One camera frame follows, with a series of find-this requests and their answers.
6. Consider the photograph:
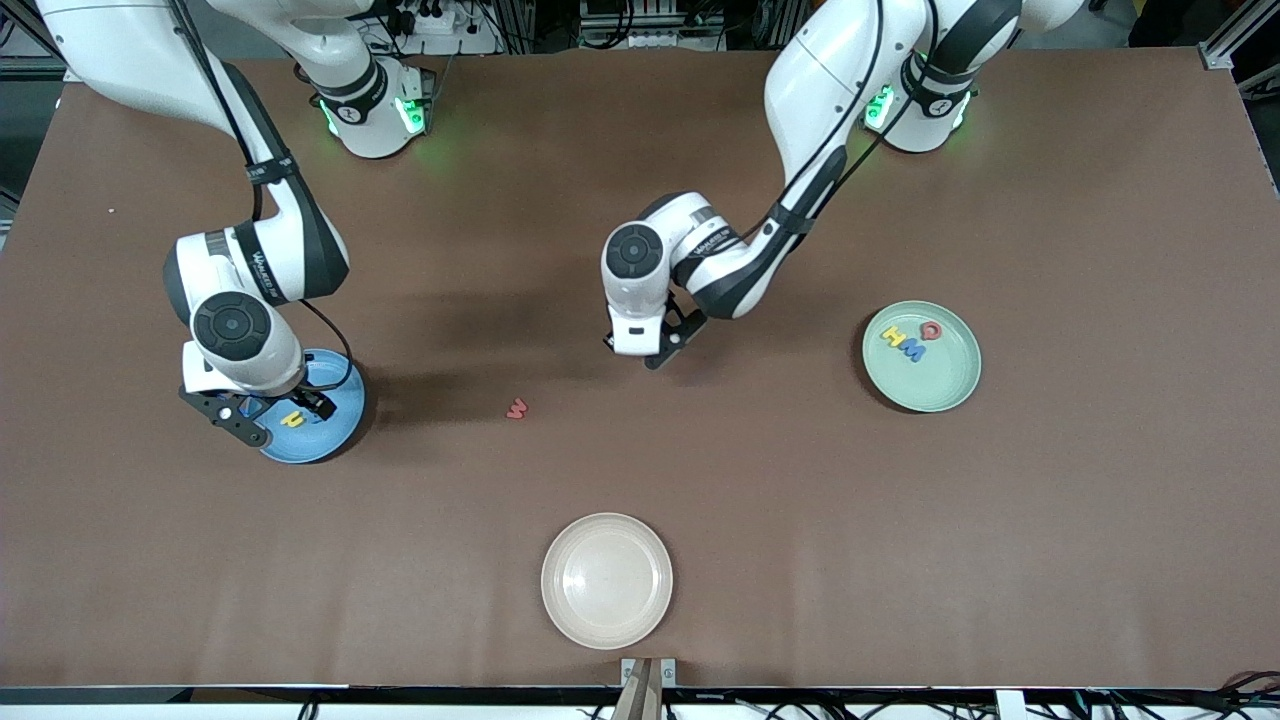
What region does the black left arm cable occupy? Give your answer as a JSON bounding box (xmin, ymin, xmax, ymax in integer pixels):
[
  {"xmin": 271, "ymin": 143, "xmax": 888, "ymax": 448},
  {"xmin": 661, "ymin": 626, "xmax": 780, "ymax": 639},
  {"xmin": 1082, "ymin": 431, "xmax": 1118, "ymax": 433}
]
[{"xmin": 660, "ymin": 0, "xmax": 946, "ymax": 331}]

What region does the white power strip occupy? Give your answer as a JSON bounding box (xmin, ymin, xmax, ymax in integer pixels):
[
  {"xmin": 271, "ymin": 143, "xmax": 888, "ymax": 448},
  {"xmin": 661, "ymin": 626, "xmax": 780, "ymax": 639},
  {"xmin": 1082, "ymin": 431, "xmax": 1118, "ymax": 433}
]
[
  {"xmin": 385, "ymin": 0, "xmax": 501, "ymax": 56},
  {"xmin": 580, "ymin": 0, "xmax": 726, "ymax": 51}
]

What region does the pale green plate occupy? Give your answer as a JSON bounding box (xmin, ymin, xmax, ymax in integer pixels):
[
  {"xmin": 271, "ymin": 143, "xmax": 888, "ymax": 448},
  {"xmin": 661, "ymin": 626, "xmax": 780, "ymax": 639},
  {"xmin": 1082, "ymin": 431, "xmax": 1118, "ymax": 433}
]
[{"xmin": 862, "ymin": 300, "xmax": 983, "ymax": 414}]

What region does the brown table cover mat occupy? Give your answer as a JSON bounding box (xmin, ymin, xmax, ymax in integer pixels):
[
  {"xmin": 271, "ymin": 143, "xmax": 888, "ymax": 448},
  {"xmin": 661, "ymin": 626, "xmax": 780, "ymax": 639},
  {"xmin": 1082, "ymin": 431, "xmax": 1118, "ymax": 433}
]
[{"xmin": 0, "ymin": 45, "xmax": 1280, "ymax": 691}]

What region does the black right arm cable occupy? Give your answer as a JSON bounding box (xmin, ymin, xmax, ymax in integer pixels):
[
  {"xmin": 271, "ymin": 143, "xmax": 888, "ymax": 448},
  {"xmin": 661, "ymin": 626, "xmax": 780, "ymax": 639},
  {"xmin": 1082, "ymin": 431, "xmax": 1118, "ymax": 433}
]
[{"xmin": 170, "ymin": 0, "xmax": 355, "ymax": 393}]

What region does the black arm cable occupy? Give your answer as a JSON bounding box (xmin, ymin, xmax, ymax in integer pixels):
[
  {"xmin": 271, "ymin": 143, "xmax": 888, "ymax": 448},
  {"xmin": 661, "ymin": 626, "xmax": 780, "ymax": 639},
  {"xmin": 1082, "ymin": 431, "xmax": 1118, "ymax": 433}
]
[
  {"xmin": 170, "ymin": 0, "xmax": 355, "ymax": 393},
  {"xmin": 660, "ymin": 0, "xmax": 946, "ymax": 331}
]

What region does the grey metal bracket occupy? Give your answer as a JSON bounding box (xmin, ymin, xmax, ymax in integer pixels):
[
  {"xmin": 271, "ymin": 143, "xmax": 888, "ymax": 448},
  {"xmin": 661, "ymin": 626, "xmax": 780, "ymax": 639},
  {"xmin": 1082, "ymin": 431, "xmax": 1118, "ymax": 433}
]
[{"xmin": 620, "ymin": 657, "xmax": 678, "ymax": 691}]

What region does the aluminium frame profile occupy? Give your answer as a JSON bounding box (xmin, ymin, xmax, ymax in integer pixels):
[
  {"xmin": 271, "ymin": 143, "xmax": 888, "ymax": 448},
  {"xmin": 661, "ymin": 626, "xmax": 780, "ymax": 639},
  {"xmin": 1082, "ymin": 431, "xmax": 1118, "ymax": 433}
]
[
  {"xmin": 0, "ymin": 20, "xmax": 66, "ymax": 81},
  {"xmin": 1200, "ymin": 0, "xmax": 1280, "ymax": 71}
]

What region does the beige plate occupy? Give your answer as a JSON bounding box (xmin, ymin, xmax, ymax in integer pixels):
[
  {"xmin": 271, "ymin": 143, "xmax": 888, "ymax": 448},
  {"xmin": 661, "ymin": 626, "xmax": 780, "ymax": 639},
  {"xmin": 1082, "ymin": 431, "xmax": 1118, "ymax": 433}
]
[{"xmin": 541, "ymin": 512, "xmax": 674, "ymax": 651}]

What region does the blue plate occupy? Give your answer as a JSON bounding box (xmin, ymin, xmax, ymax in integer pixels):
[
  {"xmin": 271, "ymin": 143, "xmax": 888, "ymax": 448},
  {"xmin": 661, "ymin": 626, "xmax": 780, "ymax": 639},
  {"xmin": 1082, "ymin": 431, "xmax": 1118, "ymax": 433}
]
[{"xmin": 258, "ymin": 348, "xmax": 367, "ymax": 465}]

